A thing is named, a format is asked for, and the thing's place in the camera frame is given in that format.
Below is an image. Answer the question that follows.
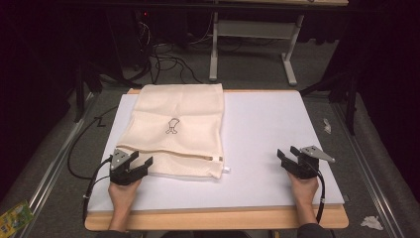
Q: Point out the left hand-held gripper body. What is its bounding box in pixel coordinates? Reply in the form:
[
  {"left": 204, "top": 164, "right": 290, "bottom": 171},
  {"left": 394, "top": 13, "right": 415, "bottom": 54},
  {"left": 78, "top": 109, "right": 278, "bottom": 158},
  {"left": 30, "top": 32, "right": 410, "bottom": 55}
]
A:
[{"left": 109, "top": 148, "right": 150, "bottom": 186}]

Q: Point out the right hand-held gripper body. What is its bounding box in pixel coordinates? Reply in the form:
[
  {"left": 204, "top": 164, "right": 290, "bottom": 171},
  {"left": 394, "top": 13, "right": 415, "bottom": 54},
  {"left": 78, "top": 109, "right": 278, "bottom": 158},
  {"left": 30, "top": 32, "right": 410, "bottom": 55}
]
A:
[{"left": 283, "top": 145, "right": 337, "bottom": 180}]

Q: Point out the cream mesh laundry bag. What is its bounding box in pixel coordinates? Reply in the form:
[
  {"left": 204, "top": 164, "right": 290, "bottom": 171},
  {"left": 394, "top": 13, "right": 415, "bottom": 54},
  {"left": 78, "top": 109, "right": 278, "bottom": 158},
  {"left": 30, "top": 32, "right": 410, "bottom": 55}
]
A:
[{"left": 116, "top": 83, "right": 232, "bottom": 180}]

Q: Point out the person's left hand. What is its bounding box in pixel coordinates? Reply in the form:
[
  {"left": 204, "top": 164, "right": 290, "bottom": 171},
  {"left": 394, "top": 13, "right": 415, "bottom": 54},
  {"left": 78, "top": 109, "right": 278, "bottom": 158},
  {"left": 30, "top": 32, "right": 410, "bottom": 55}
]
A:
[{"left": 107, "top": 178, "right": 143, "bottom": 213}]

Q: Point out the person's right hand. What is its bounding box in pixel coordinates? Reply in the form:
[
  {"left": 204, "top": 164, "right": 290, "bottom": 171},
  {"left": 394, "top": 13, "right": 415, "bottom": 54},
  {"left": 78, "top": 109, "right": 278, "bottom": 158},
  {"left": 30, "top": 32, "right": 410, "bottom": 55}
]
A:
[{"left": 287, "top": 171, "right": 320, "bottom": 208}]

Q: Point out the white foam board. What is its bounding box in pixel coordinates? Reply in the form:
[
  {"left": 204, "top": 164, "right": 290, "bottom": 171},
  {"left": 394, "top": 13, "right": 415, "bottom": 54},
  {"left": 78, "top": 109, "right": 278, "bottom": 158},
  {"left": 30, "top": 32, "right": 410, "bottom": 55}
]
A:
[{"left": 86, "top": 89, "right": 346, "bottom": 213}]

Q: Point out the black stand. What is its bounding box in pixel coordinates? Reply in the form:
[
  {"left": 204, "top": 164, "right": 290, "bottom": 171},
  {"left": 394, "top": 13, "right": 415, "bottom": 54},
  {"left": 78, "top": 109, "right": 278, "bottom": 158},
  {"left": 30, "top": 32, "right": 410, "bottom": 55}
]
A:
[
  {"left": 72, "top": 60, "right": 143, "bottom": 124},
  {"left": 299, "top": 70, "right": 361, "bottom": 136}
]

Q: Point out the crumpled white paper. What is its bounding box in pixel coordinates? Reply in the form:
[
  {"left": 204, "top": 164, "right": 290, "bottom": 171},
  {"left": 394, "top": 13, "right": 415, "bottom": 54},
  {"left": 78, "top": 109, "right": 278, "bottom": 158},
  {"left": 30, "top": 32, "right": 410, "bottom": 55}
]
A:
[{"left": 360, "top": 215, "right": 384, "bottom": 231}]

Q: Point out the wooden table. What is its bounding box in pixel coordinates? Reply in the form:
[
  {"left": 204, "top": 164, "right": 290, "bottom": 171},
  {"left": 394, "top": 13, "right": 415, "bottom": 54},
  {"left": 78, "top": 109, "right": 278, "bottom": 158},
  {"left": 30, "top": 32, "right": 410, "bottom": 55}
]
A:
[{"left": 84, "top": 87, "right": 350, "bottom": 232}]

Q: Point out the green printed packet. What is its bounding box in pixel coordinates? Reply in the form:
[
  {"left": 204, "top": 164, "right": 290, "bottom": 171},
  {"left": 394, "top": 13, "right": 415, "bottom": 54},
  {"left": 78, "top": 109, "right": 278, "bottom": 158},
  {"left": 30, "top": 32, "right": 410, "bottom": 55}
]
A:
[{"left": 0, "top": 199, "right": 36, "bottom": 236}]

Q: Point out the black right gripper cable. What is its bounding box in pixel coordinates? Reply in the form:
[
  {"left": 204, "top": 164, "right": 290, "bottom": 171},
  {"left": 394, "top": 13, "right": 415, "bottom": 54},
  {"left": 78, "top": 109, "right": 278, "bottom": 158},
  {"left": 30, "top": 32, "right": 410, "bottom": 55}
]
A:
[{"left": 306, "top": 160, "right": 327, "bottom": 225}]

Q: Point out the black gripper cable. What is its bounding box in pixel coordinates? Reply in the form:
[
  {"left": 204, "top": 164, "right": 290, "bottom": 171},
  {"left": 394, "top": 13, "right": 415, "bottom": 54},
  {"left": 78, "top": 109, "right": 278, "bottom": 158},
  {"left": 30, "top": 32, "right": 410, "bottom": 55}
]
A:
[
  {"left": 81, "top": 156, "right": 114, "bottom": 224},
  {"left": 306, "top": 160, "right": 327, "bottom": 225}
]

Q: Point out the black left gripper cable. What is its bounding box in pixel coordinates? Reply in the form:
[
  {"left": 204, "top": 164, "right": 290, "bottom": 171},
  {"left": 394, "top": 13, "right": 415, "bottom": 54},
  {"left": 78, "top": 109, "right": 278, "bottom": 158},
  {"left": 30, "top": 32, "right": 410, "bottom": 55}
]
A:
[{"left": 81, "top": 156, "right": 114, "bottom": 224}]

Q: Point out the black floor cable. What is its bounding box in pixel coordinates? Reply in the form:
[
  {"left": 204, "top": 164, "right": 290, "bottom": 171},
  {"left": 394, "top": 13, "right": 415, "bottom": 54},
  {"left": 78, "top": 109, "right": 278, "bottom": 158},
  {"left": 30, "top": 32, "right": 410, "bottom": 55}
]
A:
[{"left": 66, "top": 104, "right": 119, "bottom": 181}]

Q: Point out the metal floor rail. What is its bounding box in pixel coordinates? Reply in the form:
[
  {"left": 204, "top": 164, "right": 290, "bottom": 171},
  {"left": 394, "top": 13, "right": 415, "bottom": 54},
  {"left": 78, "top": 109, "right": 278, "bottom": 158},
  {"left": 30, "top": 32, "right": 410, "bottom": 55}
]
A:
[
  {"left": 331, "top": 100, "right": 405, "bottom": 238},
  {"left": 18, "top": 92, "right": 97, "bottom": 238}
]

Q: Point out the tangle of black cables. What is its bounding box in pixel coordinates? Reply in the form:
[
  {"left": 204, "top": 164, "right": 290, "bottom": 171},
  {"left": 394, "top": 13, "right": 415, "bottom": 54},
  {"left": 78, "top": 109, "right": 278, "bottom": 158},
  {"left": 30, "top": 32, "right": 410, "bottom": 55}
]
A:
[{"left": 133, "top": 11, "right": 219, "bottom": 89}]

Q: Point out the white metal desk frame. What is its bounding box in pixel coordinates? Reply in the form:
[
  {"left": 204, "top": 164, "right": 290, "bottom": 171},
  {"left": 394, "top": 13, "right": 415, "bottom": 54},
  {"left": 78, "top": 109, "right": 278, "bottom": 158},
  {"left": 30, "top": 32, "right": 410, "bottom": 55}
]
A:
[{"left": 208, "top": 11, "right": 305, "bottom": 87}]

